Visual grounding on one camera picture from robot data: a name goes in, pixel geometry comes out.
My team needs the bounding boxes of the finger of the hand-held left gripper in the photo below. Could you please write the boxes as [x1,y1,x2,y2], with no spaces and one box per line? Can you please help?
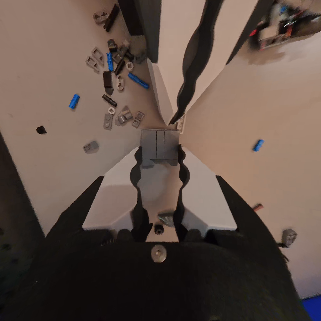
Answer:
[147,0,207,125]
[178,0,260,119]

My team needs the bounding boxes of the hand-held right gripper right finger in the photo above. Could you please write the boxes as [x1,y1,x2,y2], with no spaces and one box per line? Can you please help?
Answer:
[173,144,238,243]

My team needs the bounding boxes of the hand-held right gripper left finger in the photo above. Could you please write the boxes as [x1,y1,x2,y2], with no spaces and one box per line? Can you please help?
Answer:
[82,147,153,243]

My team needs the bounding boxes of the grey lego tile assembly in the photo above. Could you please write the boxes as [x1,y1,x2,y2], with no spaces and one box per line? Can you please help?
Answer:
[140,129,181,169]

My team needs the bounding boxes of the light grey studded lego plate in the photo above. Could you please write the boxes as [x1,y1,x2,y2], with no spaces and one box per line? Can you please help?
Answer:
[176,113,187,133]

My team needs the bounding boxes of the grey lego car model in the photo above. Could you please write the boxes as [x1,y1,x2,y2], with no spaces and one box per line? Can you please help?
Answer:
[248,0,321,50]

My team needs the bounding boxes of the pile of small lego pieces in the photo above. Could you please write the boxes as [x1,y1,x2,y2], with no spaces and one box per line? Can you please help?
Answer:
[85,4,151,131]

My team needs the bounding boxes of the grey lego slope brick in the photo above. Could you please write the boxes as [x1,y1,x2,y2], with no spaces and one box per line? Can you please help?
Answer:
[82,141,100,154]

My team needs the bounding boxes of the grey bent technic beam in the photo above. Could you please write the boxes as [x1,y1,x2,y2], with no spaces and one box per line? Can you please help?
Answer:
[281,229,298,247]

